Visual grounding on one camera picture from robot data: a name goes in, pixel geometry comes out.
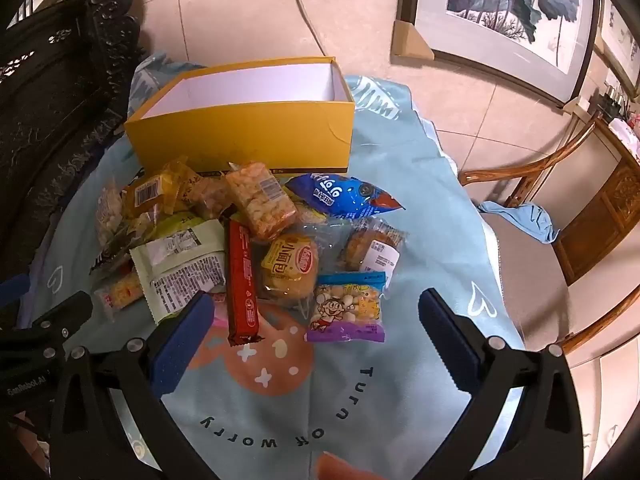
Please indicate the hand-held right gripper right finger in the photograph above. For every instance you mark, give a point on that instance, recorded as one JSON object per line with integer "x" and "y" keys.
{"x": 450, "y": 340}

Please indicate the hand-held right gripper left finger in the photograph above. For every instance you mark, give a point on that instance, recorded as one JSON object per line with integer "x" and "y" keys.
{"x": 175, "y": 345}

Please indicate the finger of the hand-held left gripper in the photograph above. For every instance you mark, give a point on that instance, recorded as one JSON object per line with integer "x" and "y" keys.
{"x": 65, "y": 310}
{"x": 12, "y": 291}

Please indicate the clear bag of biscuits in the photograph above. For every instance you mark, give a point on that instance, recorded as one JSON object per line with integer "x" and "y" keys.
{"x": 220, "y": 310}

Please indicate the green and white snack packet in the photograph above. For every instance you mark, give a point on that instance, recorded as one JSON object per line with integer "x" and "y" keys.
{"x": 185, "y": 270}

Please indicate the red snack bar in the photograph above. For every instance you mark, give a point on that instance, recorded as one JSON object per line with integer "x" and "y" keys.
{"x": 242, "y": 285}

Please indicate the small bread packet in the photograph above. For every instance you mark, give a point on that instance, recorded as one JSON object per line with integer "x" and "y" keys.
{"x": 290, "y": 265}

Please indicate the brown snack packet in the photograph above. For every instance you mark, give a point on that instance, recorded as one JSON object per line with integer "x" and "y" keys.
{"x": 205, "y": 195}

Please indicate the clear orange cracker packet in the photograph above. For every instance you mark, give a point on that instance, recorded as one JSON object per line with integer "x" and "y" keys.
{"x": 260, "y": 205}

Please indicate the blue snack packet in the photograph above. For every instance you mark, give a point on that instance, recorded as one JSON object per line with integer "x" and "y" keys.
{"x": 340, "y": 195}

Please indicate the yellow snack bar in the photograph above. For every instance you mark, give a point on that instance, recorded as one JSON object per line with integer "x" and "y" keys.
{"x": 307, "y": 215}

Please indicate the yellow cardboard box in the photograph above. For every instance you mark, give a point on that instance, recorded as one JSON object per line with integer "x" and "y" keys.
{"x": 240, "y": 135}

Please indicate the person's right hand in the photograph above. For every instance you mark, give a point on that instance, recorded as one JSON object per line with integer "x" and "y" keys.
{"x": 345, "y": 467}

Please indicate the small red and white packet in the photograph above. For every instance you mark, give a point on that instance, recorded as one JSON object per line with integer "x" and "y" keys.
{"x": 120, "y": 292}

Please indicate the black snack packet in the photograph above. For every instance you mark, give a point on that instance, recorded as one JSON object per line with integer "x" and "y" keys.
{"x": 107, "y": 257}

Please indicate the purple ball cookie packet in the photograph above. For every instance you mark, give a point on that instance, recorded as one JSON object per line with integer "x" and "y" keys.
{"x": 345, "y": 310}

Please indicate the wooden chair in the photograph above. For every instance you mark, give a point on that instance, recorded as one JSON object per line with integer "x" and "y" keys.
{"x": 525, "y": 260}

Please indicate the clear cake packet white label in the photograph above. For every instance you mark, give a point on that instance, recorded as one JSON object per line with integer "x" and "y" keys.
{"x": 365, "y": 242}

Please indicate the orange packet with barcode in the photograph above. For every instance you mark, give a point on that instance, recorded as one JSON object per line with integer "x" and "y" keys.
{"x": 150, "y": 195}

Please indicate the blue cloth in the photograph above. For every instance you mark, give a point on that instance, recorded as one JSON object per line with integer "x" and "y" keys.
{"x": 530, "y": 220}

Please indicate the light blue printed tablecloth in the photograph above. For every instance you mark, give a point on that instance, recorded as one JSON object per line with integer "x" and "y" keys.
{"x": 400, "y": 185}

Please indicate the carved wooden cabinet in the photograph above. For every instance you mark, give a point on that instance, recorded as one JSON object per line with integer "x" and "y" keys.
{"x": 605, "y": 210}

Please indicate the dark carved wooden furniture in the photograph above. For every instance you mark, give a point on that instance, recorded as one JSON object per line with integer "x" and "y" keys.
{"x": 50, "y": 85}

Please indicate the cardboard corner protector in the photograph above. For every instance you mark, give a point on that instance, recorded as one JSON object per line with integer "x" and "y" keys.
{"x": 410, "y": 40}

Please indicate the large framed painting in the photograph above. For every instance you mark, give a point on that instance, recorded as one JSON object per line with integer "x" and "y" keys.
{"x": 500, "y": 10}

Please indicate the small framed painting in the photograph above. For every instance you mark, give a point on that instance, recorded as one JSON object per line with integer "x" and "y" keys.
{"x": 620, "y": 30}

